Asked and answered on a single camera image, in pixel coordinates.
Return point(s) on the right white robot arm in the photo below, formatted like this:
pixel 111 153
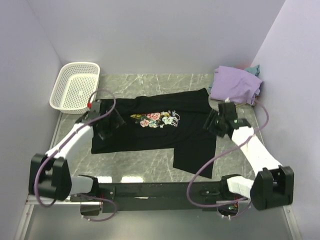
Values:
pixel 273 185

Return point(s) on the folded lavender t shirt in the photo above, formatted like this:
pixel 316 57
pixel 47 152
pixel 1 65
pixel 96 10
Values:
pixel 236 84

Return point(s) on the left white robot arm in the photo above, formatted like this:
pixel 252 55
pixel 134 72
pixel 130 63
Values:
pixel 50 175

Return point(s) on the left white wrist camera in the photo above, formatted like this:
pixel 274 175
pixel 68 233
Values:
pixel 94 106

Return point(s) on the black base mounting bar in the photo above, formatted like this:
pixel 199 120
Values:
pixel 145 196

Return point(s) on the teal folded garment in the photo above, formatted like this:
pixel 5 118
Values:
pixel 255 70

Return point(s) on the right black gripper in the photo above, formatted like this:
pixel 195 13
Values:
pixel 212 116

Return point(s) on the tan folded garment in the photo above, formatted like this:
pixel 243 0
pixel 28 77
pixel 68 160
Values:
pixel 239 105

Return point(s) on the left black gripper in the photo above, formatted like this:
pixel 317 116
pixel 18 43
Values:
pixel 118 120

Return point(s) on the aluminium rail frame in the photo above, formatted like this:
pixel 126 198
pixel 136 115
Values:
pixel 64 222

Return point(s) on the white perforated plastic basket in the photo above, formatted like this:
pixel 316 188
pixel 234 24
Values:
pixel 73 87

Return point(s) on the black floral t shirt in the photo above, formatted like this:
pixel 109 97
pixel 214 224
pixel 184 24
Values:
pixel 174 120

